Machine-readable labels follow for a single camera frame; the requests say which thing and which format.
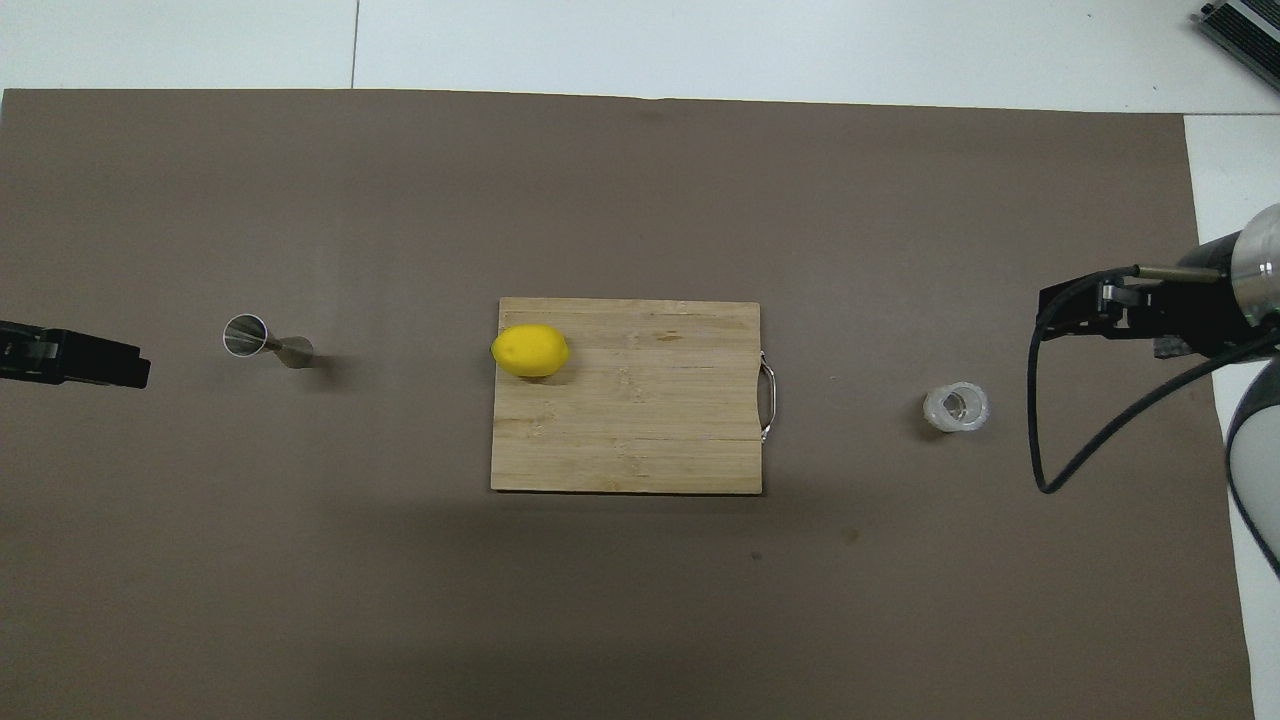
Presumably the brown paper table mat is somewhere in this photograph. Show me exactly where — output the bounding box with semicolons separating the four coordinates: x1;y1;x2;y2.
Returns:
0;88;1257;720

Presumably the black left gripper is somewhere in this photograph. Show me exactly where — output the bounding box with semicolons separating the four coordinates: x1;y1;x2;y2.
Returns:
0;320;152;389

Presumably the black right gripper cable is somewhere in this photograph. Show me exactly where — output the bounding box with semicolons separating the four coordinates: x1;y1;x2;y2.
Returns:
1029;264;1280;496

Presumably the grey ribbed metal device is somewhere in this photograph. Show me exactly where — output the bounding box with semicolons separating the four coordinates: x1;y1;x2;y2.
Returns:
1200;0;1280;94

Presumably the small clear glass cup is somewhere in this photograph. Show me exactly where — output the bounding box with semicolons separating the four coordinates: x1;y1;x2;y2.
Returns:
922;381;990;433

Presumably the steel double jigger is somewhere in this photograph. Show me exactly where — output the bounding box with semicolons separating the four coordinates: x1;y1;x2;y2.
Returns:
222;314;315;370

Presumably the yellow lemon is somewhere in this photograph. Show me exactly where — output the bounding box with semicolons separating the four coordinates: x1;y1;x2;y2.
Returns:
491;324;571;379

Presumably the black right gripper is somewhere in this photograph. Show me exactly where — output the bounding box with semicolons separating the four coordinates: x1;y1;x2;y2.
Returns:
1038;232;1259;362

